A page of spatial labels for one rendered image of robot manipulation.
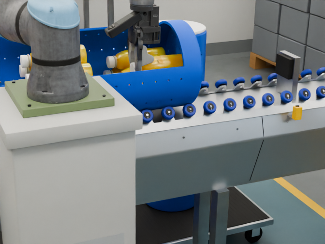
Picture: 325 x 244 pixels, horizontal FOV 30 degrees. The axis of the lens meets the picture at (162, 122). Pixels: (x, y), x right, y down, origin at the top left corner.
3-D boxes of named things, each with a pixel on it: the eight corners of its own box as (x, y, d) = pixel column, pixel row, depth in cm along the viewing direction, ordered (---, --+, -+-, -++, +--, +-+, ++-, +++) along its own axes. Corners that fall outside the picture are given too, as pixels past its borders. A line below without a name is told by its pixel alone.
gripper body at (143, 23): (160, 45, 186) (162, 6, 182) (134, 47, 183) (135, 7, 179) (151, 39, 193) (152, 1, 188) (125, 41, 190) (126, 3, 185)
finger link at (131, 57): (147, 69, 194) (150, 43, 190) (129, 71, 192) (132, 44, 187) (143, 65, 197) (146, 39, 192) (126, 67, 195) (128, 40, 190)
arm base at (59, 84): (98, 98, 146) (97, 58, 142) (36, 107, 140) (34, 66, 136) (77, 80, 158) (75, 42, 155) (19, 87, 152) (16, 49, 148)
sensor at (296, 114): (302, 119, 209) (303, 106, 207) (294, 120, 208) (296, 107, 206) (289, 112, 216) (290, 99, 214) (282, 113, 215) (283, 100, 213)
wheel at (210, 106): (215, 99, 201) (213, 100, 203) (203, 100, 199) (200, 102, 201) (218, 111, 200) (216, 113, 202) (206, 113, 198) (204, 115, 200)
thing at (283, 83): (296, 99, 220) (300, 57, 214) (287, 99, 219) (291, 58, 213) (281, 90, 229) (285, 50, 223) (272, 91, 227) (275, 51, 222)
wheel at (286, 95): (291, 88, 212) (288, 90, 214) (280, 90, 210) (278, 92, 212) (295, 100, 211) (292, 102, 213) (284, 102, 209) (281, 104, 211)
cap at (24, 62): (27, 67, 180) (22, 68, 179) (25, 68, 184) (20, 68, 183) (26, 54, 180) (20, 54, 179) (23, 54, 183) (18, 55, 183)
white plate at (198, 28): (199, 19, 290) (199, 21, 291) (141, 20, 287) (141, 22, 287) (211, 33, 265) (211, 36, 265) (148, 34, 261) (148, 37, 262)
